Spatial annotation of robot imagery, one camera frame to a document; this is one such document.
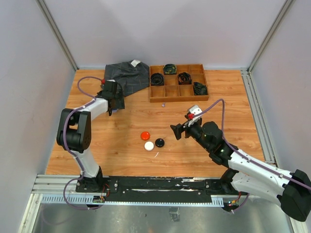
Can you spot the wooden compartment tray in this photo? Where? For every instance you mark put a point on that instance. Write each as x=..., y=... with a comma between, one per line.
x=177, y=83

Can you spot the dark green rolled tie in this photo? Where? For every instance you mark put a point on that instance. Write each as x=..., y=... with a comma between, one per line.
x=199, y=89

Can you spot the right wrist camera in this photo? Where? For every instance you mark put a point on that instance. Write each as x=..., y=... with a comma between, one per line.
x=193, y=115

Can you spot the white earbud case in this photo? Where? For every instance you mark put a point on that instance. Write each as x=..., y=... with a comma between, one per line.
x=149, y=146

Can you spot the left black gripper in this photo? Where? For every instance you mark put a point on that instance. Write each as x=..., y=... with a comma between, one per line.
x=119, y=104

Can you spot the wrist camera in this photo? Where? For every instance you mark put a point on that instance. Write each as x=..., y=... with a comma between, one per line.
x=193, y=115
x=103, y=81

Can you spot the orange earbud case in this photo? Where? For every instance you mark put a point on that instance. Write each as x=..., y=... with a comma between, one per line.
x=145, y=136

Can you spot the black rolled belt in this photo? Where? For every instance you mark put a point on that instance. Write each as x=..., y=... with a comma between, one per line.
x=157, y=79

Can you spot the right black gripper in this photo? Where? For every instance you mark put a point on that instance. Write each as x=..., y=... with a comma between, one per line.
x=180, y=128

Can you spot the black earbud case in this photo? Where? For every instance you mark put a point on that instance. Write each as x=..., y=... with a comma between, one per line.
x=159, y=142

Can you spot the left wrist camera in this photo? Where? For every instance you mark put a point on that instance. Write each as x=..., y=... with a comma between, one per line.
x=103, y=81

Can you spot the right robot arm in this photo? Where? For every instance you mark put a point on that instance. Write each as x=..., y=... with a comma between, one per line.
x=291, y=191

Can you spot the brown rolled belt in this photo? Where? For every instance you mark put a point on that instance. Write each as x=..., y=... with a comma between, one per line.
x=184, y=78

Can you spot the green patterned rolled tie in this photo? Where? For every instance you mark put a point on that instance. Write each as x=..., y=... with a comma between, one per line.
x=169, y=69

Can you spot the grey checked cloth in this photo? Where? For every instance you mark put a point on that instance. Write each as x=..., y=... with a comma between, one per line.
x=132, y=76

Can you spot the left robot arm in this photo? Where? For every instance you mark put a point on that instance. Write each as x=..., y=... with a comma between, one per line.
x=74, y=133

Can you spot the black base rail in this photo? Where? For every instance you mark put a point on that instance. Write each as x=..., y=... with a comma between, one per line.
x=156, y=189

